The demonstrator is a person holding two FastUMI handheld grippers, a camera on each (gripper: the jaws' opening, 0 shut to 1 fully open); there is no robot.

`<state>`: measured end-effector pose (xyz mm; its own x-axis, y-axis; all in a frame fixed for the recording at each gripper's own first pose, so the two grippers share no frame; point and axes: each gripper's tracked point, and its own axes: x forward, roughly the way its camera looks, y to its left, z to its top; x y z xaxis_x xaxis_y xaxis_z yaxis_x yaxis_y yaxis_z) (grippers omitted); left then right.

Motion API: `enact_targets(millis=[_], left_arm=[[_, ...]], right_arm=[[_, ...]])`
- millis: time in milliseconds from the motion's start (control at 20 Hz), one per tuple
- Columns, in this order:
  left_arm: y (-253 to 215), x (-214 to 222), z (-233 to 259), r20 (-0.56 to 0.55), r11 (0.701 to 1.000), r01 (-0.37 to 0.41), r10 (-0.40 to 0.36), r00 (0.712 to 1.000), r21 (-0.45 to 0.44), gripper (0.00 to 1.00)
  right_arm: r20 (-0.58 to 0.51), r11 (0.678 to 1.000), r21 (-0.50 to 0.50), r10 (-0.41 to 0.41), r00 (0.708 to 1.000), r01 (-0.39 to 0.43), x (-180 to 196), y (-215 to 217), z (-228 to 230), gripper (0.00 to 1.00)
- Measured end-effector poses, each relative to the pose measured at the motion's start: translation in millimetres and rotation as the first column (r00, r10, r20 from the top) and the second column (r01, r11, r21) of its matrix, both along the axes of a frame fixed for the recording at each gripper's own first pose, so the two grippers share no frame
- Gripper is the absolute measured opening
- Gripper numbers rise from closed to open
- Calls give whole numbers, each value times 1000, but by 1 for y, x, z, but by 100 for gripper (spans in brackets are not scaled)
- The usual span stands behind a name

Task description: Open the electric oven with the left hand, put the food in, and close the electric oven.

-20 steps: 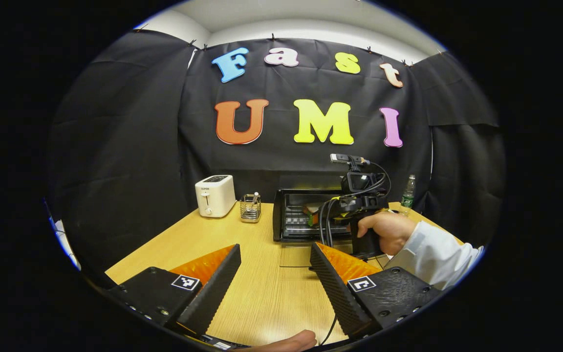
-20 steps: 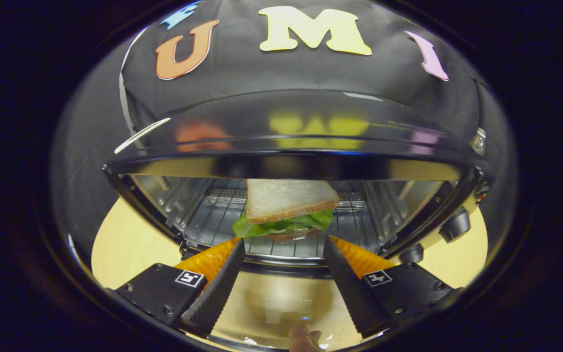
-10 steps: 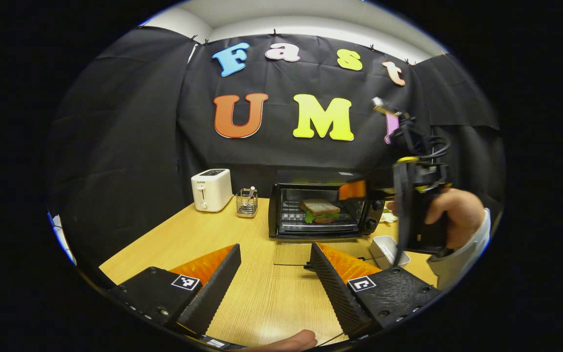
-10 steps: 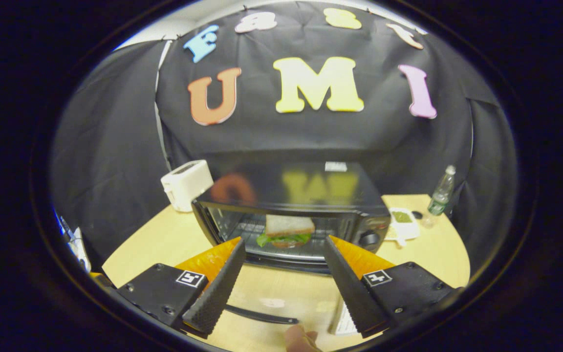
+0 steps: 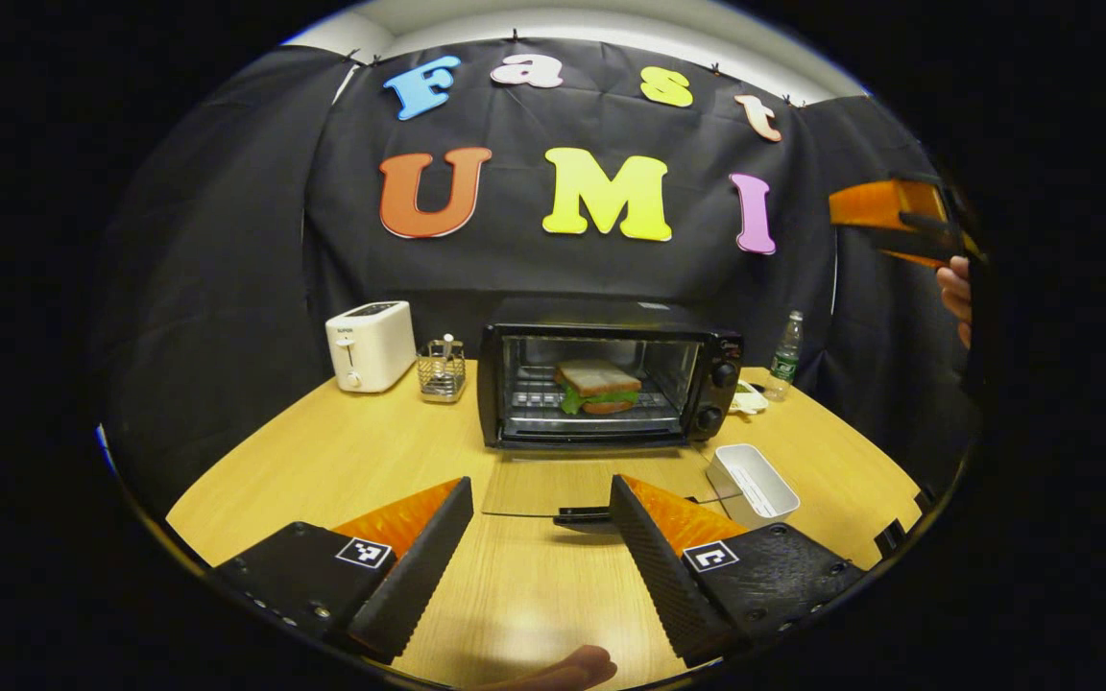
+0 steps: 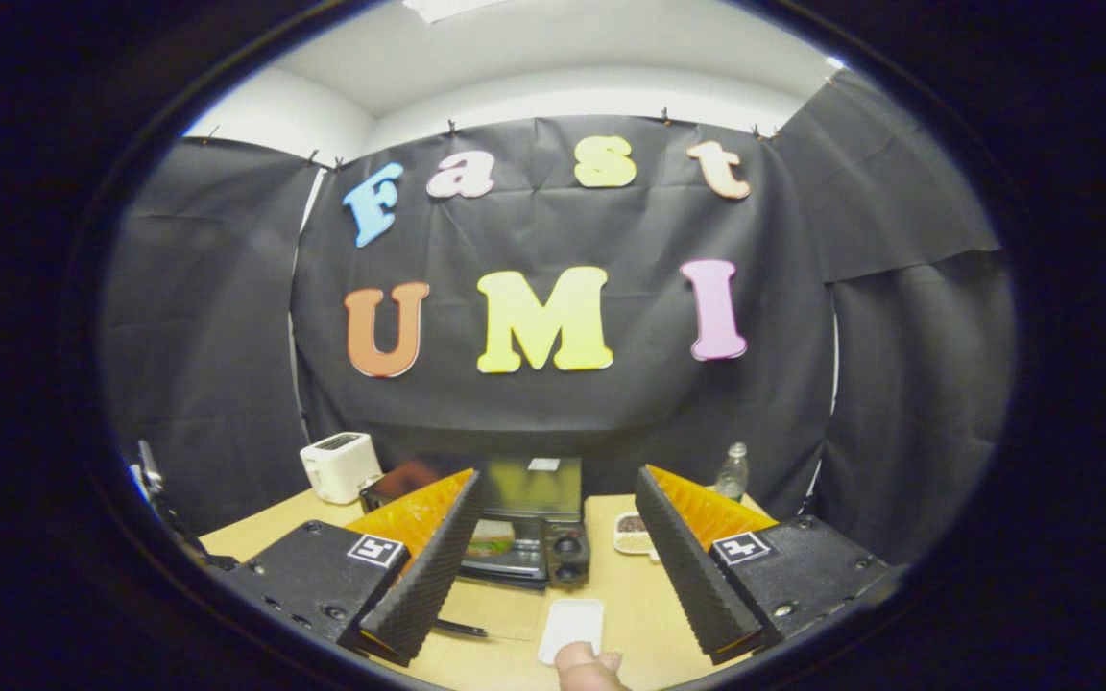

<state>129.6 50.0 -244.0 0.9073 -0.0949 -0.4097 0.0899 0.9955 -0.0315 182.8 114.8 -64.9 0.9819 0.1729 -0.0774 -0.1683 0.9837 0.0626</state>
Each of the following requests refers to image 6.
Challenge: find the black backdrop cloth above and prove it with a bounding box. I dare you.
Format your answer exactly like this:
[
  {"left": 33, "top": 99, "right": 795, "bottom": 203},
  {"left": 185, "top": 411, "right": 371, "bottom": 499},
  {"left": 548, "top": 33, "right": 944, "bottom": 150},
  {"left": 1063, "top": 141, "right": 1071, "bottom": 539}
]
[{"left": 97, "top": 69, "right": 1017, "bottom": 567}]

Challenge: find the black electric oven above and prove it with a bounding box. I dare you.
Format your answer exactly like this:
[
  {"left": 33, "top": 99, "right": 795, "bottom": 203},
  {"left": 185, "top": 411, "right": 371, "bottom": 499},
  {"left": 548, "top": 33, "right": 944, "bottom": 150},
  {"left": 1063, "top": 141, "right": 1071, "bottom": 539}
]
[{"left": 359, "top": 456, "right": 592, "bottom": 642}]

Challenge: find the large ceiling light panel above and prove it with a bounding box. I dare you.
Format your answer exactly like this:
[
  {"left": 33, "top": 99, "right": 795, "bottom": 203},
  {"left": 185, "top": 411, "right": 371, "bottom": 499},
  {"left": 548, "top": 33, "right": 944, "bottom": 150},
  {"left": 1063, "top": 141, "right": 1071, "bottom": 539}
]
[{"left": 403, "top": 0, "right": 508, "bottom": 23}]

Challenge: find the clear water bottle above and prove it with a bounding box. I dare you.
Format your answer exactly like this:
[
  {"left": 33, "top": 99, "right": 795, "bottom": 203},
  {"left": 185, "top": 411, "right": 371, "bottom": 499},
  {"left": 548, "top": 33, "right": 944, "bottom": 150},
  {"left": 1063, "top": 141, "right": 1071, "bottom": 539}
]
[{"left": 714, "top": 442, "right": 750, "bottom": 503}]

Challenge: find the white toaster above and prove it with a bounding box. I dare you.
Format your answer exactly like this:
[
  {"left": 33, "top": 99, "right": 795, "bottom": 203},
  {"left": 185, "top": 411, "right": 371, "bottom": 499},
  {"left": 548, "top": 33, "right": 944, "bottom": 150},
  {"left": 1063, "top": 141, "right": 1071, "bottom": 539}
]
[{"left": 300, "top": 432, "right": 384, "bottom": 506}]

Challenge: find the white divided snack plate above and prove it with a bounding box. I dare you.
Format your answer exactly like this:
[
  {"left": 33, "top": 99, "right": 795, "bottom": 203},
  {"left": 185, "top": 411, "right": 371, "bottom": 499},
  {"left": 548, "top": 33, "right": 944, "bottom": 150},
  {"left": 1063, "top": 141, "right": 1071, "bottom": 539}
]
[{"left": 613, "top": 512, "right": 657, "bottom": 557}]

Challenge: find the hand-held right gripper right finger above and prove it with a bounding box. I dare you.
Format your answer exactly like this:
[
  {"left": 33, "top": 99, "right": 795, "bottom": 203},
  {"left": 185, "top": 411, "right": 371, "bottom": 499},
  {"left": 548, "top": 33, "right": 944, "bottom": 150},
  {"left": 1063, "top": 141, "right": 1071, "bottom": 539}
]
[{"left": 634, "top": 465, "right": 907, "bottom": 666}]

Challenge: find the white plastic tray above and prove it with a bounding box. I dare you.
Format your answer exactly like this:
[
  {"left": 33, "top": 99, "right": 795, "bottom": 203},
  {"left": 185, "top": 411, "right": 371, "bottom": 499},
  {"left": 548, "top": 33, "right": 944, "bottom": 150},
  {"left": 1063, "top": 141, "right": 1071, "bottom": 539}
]
[{"left": 538, "top": 598, "right": 606, "bottom": 666}]

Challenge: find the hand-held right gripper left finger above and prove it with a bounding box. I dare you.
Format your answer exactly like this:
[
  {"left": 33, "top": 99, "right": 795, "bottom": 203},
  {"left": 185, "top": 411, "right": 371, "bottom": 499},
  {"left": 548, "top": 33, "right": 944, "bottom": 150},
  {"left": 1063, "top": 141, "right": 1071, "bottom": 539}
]
[{"left": 217, "top": 467, "right": 487, "bottom": 669}]

